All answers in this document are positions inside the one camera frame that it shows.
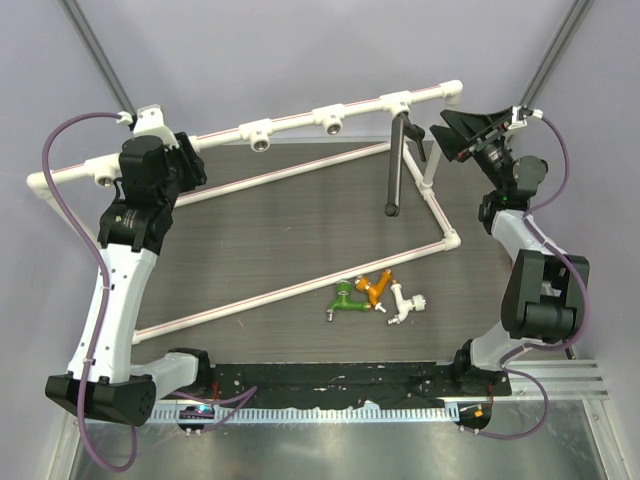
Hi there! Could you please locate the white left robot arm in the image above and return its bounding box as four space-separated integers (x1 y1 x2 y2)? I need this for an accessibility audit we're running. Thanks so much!
45 132 213 427

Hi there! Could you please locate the dark metal long faucet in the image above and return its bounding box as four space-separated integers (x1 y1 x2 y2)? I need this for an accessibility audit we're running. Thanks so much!
384 111 426 217

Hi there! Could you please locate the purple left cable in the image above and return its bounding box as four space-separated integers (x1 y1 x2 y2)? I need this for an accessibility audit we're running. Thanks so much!
41 112 259 474

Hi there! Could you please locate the green faucet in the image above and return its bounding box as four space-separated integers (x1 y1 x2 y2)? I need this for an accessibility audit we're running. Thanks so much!
327 280 372 322

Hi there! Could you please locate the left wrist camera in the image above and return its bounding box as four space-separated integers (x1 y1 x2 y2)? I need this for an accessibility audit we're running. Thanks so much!
116 104 178 147

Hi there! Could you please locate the white faucet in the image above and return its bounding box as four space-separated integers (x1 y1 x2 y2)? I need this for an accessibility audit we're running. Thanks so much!
387 280 427 325

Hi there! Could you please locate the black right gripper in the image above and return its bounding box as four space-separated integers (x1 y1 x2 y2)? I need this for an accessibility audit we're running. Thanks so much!
429 109 512 194

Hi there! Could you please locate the orange faucet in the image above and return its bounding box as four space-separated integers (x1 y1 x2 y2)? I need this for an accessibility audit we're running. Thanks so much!
354 269 392 313

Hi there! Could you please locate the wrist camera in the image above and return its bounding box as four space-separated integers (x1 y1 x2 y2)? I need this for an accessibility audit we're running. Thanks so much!
116 104 178 147
516 105 544 123

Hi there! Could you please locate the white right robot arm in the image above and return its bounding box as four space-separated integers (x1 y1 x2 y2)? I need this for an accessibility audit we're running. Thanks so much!
430 106 590 395

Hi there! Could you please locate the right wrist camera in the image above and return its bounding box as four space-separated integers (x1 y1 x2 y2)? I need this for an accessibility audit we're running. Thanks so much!
516 105 544 123

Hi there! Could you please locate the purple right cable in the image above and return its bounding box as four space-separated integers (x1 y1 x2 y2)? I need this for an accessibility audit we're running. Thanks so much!
474 113 590 440

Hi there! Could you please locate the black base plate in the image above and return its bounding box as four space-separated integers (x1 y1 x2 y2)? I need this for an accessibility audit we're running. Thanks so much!
211 362 512 410

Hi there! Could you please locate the white PVC pipe frame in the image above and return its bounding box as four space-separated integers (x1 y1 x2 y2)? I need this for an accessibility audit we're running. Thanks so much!
26 80 463 347

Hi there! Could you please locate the grey slotted cable duct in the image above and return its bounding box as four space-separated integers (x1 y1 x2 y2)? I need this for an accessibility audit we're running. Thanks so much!
145 402 459 425

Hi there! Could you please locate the purple cable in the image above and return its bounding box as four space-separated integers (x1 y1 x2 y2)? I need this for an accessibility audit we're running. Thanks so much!
41 112 259 474
474 113 590 440

